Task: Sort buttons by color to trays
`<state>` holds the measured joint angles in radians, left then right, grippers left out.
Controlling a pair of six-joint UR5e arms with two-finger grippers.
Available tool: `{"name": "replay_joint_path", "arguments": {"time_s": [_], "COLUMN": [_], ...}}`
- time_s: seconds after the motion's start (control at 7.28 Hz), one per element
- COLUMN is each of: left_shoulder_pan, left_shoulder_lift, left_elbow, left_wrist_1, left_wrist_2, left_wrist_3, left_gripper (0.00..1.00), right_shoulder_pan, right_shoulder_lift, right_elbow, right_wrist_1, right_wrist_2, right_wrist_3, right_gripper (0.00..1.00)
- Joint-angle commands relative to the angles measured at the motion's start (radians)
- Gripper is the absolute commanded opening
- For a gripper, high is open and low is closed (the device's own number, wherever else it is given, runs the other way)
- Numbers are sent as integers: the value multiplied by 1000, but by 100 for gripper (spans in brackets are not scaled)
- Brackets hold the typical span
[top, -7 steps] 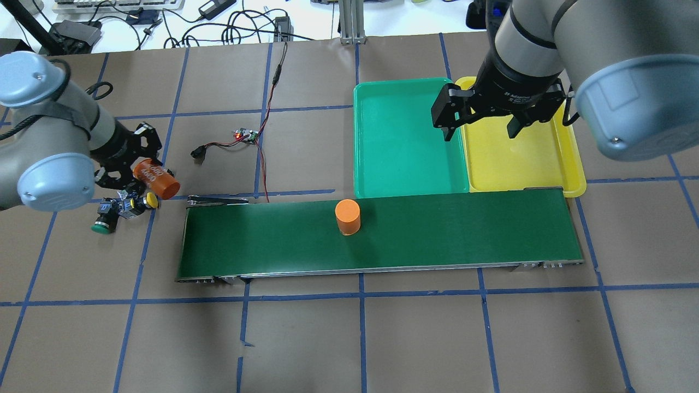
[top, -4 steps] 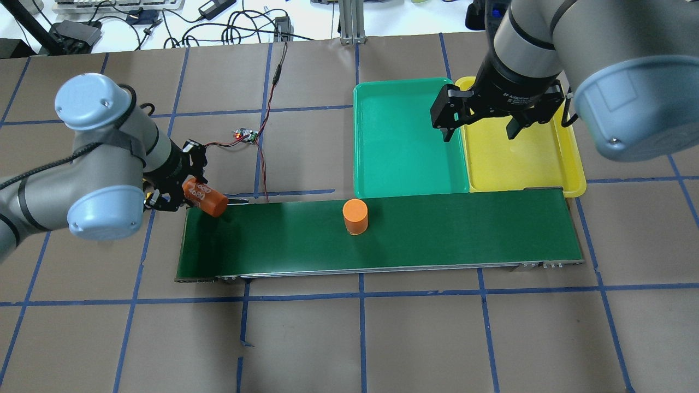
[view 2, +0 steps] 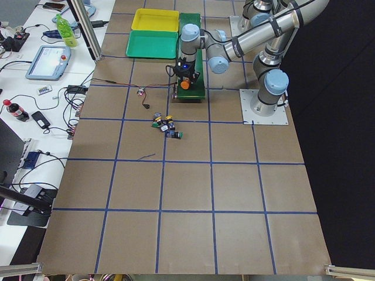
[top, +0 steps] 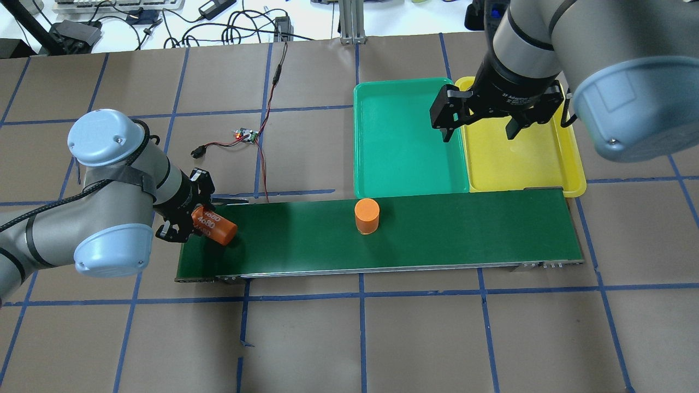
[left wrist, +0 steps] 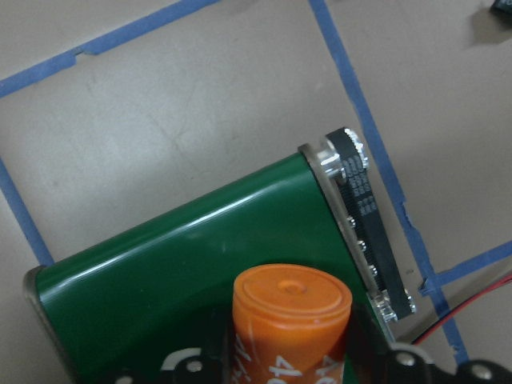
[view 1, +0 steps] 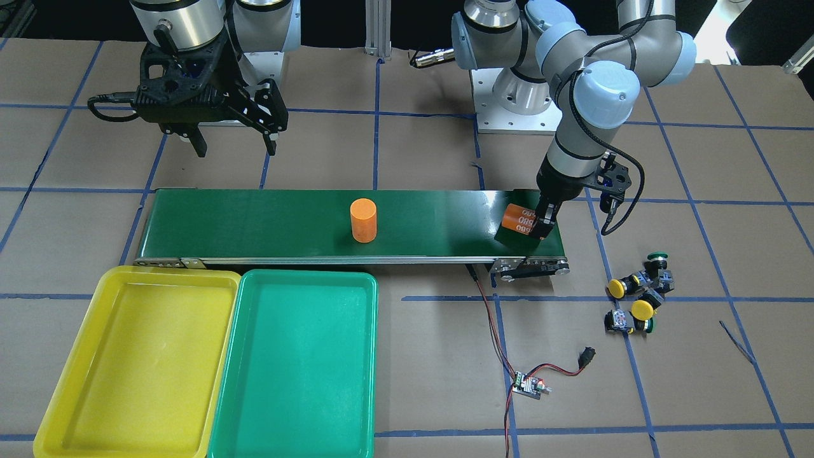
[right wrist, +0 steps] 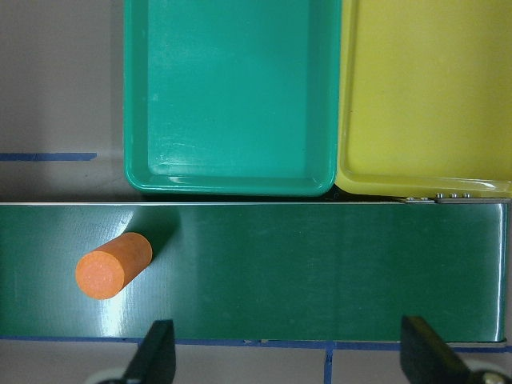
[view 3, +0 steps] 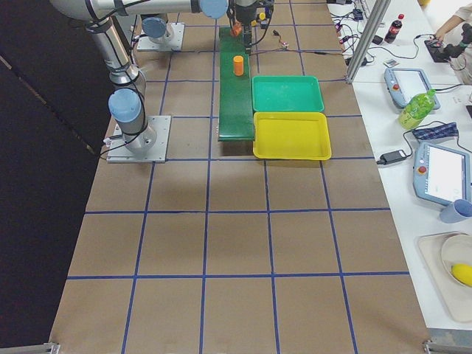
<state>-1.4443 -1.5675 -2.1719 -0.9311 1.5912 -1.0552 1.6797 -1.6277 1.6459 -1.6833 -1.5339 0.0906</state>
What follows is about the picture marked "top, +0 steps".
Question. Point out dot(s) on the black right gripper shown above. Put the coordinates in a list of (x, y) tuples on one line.
[(507, 88)]

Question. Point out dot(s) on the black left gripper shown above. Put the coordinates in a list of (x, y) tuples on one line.
[(183, 201)]

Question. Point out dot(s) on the orange cylinder with 4680 print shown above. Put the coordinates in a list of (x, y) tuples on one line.
[(213, 226)]

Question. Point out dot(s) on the plain orange cylinder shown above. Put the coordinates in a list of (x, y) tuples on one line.
[(367, 216)]

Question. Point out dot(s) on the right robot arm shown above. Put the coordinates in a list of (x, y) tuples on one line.
[(629, 69)]

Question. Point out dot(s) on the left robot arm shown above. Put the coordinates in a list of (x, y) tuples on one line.
[(132, 194)]

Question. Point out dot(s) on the black barrel connector plug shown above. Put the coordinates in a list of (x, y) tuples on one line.
[(199, 152)]

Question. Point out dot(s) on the yellow plastic tray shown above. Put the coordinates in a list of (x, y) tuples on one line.
[(540, 156)]

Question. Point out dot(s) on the small green controller board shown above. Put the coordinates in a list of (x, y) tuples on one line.
[(246, 136)]

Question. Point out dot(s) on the green plastic tray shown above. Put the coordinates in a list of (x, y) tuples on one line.
[(396, 150)]

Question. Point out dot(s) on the green conveyor belt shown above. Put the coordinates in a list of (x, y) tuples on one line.
[(423, 232)]

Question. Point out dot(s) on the black device on desk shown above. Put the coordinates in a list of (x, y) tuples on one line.
[(76, 37)]

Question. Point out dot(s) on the keyboard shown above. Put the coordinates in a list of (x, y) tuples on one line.
[(90, 7)]

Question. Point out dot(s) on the aluminium frame post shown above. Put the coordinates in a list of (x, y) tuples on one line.
[(351, 21)]

